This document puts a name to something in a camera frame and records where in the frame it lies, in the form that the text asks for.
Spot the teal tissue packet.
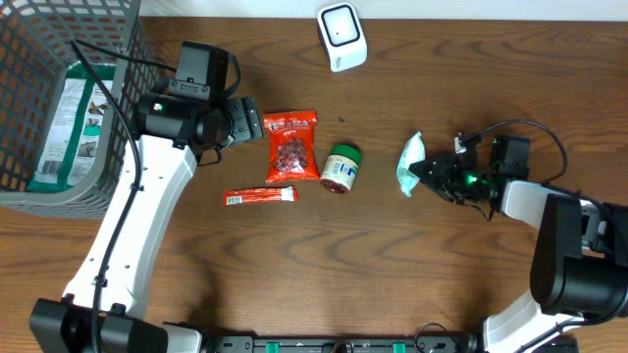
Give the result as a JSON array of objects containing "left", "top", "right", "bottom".
[{"left": 396, "top": 131, "right": 426, "bottom": 197}]

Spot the red snack bag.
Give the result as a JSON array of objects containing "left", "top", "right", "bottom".
[{"left": 264, "top": 110, "right": 320, "bottom": 184}]

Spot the red stick packet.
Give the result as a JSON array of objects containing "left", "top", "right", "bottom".
[{"left": 224, "top": 186, "right": 298, "bottom": 206}]

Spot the green-lid seasoning jar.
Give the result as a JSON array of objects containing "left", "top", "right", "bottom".
[{"left": 320, "top": 144, "right": 362, "bottom": 194}]

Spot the green 3M product package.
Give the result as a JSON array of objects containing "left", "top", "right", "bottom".
[{"left": 27, "top": 64, "right": 109, "bottom": 193}]

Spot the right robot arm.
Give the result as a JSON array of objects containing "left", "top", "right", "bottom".
[{"left": 409, "top": 155, "right": 627, "bottom": 352}]

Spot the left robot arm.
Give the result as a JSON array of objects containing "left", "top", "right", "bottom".
[{"left": 29, "top": 93, "right": 262, "bottom": 352}]

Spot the white barcode scanner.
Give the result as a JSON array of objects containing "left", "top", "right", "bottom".
[{"left": 317, "top": 2, "right": 368, "bottom": 73}]

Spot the grey plastic mesh basket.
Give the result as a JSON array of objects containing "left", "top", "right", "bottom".
[{"left": 1, "top": 0, "right": 161, "bottom": 219}]

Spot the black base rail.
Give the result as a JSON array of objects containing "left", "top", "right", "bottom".
[{"left": 202, "top": 335, "right": 480, "bottom": 353}]

